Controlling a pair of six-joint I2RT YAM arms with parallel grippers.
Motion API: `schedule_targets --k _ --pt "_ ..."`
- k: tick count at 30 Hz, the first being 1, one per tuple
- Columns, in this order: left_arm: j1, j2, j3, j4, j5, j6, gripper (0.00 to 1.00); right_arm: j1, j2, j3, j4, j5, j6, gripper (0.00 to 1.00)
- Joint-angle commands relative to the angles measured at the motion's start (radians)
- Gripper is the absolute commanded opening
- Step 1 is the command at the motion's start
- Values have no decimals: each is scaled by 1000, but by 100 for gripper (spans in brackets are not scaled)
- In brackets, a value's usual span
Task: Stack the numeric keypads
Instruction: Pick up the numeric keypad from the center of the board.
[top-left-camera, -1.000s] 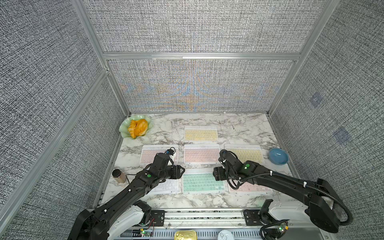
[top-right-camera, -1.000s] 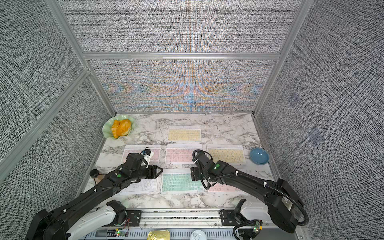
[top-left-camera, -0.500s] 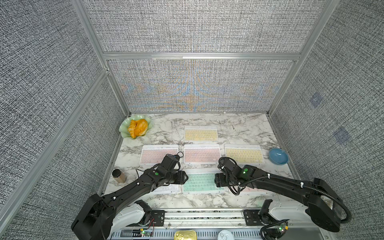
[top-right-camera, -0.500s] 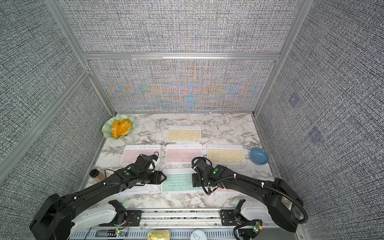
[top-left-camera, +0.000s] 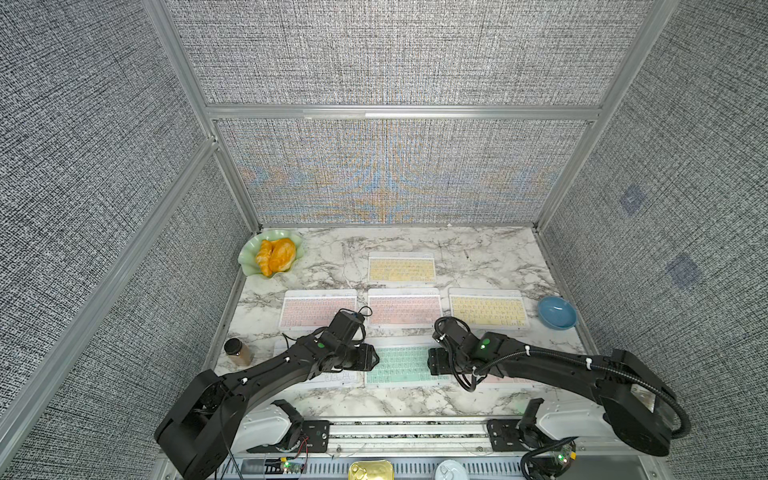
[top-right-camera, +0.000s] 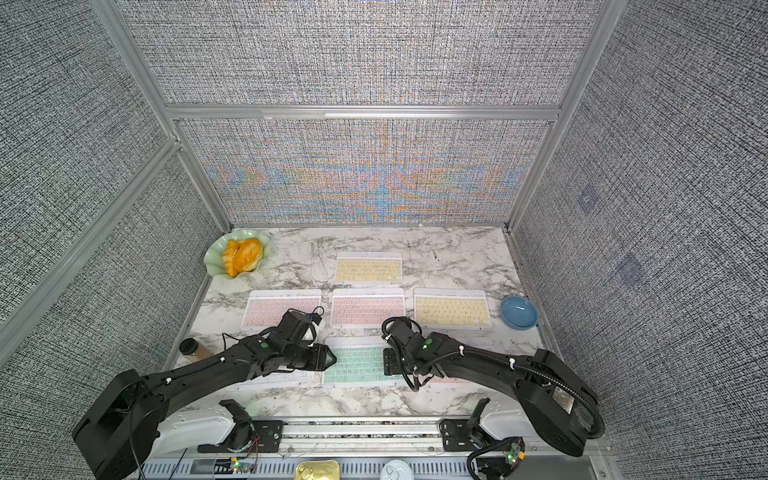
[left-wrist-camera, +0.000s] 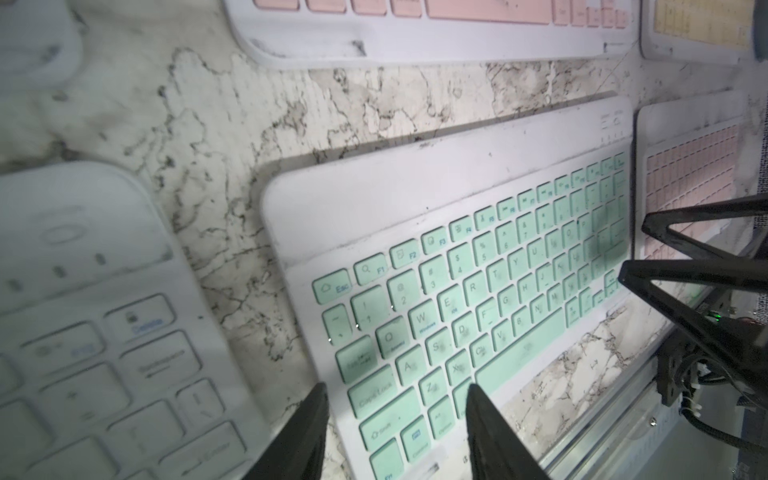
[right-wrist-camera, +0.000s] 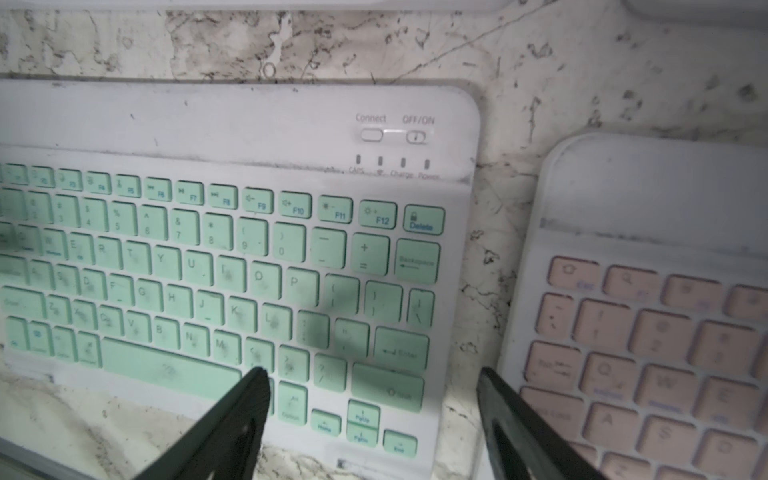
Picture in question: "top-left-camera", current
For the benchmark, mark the orange croissant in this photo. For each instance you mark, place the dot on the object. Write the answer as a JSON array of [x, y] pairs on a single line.
[[275, 256]]

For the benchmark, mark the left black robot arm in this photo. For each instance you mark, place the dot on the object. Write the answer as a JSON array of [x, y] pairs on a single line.
[[198, 432]]

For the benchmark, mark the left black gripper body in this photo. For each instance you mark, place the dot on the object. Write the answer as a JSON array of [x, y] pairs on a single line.
[[345, 355]]

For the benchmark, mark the green leaf-shaped plate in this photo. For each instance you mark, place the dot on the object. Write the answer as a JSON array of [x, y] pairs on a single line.
[[246, 257]]

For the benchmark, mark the glass jar black lid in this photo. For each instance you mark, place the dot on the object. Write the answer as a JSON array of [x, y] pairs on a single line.
[[238, 352]]

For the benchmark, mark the green keyboard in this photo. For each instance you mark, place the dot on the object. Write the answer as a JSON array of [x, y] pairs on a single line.
[[403, 362]]

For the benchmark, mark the pink keyboard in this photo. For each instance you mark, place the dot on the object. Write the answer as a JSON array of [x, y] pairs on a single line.
[[404, 308], [305, 310], [495, 382]]

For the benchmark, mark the yellow keyboard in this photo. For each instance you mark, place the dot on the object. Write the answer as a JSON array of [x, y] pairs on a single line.
[[493, 309], [401, 267]]

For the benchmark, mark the blue bowl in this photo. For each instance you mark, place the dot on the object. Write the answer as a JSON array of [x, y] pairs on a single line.
[[557, 313]]

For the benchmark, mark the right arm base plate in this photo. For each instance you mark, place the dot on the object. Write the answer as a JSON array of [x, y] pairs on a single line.
[[516, 435]]

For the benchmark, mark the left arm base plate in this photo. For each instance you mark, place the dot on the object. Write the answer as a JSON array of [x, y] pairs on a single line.
[[311, 436]]

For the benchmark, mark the white keyboard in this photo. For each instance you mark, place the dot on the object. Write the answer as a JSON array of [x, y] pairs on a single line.
[[326, 380]]

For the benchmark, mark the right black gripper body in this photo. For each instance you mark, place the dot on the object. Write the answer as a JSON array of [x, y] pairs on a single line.
[[459, 366]]

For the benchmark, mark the gold tin can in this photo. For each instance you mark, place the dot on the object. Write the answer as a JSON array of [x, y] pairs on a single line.
[[371, 470]]

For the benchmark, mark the aluminium mounting rail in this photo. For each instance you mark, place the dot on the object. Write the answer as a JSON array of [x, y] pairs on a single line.
[[419, 436]]

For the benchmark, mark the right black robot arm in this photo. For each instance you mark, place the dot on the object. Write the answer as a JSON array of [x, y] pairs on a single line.
[[639, 407]]

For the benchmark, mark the white round container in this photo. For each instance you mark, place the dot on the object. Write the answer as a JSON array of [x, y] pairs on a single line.
[[450, 470]]

